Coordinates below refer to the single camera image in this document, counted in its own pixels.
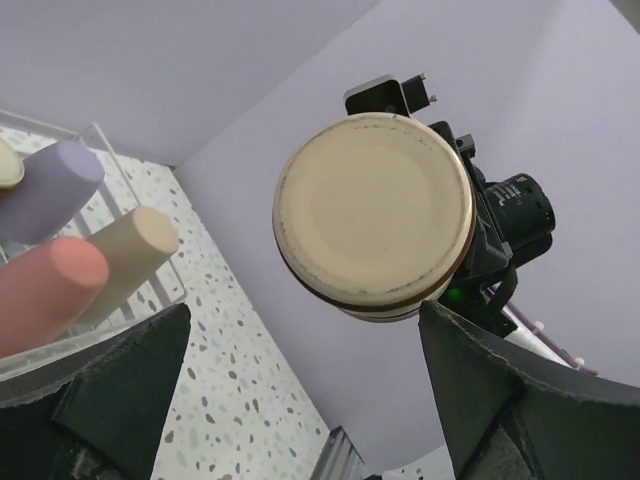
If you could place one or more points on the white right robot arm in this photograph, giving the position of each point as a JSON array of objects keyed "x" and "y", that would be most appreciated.
[{"x": 529, "y": 335}]

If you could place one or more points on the steel cup brown band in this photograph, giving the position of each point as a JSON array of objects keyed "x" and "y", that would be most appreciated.
[{"x": 12, "y": 170}]

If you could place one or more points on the aluminium rail frame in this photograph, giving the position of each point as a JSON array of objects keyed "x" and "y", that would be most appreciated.
[{"x": 339, "y": 459}]

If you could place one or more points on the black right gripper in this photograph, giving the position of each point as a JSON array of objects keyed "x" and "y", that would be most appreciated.
[{"x": 513, "y": 225}]

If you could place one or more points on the red plastic cup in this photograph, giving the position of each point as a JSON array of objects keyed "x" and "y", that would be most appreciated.
[{"x": 46, "y": 290}]

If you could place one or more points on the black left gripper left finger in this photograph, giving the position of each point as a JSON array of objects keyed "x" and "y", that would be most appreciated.
[{"x": 98, "y": 413}]

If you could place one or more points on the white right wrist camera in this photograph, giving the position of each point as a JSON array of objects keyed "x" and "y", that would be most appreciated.
[{"x": 388, "y": 94}]

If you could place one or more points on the white wire dish rack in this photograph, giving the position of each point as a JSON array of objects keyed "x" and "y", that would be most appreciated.
[{"x": 115, "y": 197}]

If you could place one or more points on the beige plastic cup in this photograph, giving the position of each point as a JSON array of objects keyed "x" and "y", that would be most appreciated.
[{"x": 135, "y": 246}]

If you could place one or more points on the lavender plastic cup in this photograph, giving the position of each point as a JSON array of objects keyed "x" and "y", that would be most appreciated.
[{"x": 59, "y": 181}]

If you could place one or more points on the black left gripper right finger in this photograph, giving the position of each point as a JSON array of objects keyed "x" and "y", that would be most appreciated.
[{"x": 508, "y": 413}]

